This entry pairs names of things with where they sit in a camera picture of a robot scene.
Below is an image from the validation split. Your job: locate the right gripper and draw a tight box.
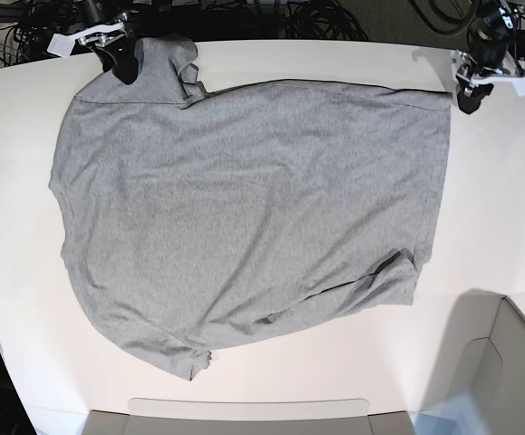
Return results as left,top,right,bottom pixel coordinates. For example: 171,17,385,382
76,13,140,85

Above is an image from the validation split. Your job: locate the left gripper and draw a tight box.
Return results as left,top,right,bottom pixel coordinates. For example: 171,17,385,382
452,43,516,113

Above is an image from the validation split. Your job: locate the grey T-shirt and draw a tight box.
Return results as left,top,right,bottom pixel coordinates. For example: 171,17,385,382
49,39,452,381

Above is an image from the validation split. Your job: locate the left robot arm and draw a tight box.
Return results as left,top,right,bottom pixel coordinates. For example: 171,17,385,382
452,1,525,114

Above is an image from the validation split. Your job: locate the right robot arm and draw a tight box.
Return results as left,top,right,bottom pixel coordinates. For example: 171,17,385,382
73,1,140,85

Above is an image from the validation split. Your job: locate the beige chair right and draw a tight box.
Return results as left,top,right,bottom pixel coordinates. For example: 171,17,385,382
442,297,525,434

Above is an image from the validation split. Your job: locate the beige chair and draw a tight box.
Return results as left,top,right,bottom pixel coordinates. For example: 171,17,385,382
442,297,525,434
83,398,415,434

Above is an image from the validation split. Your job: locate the beige chair back bottom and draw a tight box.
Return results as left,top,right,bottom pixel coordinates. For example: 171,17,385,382
83,398,415,434

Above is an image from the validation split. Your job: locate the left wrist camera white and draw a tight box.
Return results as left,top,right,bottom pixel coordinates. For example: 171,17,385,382
512,77,525,97

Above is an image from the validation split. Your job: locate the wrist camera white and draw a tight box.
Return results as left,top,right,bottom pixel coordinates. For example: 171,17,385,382
47,34,75,58
512,77,525,97

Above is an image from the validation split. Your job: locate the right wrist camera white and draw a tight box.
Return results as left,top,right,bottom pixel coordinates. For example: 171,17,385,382
47,34,75,58

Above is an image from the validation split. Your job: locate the black cable bundle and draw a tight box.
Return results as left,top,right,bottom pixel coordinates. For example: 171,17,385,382
284,0,372,42

